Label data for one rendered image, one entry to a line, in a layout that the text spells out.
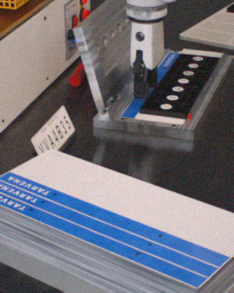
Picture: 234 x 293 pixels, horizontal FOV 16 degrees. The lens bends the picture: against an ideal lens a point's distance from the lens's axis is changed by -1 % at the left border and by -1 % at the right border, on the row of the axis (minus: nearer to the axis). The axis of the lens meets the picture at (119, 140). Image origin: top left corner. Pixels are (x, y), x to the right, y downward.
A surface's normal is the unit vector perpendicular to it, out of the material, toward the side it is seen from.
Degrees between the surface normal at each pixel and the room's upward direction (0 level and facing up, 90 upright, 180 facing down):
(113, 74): 74
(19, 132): 0
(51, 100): 0
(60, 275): 90
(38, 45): 90
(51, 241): 90
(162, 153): 0
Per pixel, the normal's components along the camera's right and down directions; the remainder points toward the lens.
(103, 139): 0.00, -0.90
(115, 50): 0.92, -0.13
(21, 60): 0.95, 0.13
